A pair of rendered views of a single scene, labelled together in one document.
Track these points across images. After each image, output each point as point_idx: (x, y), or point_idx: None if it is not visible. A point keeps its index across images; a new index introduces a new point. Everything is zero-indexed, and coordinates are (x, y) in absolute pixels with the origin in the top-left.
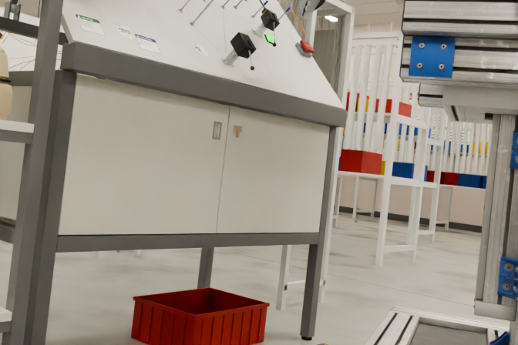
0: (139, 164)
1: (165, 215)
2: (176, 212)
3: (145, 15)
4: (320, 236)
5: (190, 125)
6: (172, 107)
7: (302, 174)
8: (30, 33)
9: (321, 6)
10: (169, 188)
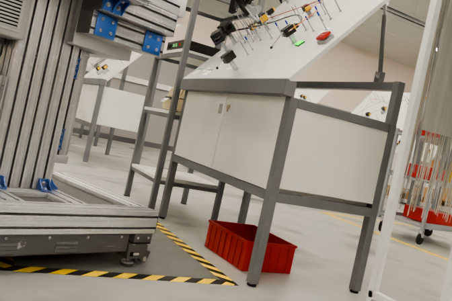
0: (194, 127)
1: (197, 152)
2: (200, 152)
3: None
4: (266, 192)
5: (211, 107)
6: (207, 99)
7: (259, 137)
8: None
9: None
10: (200, 139)
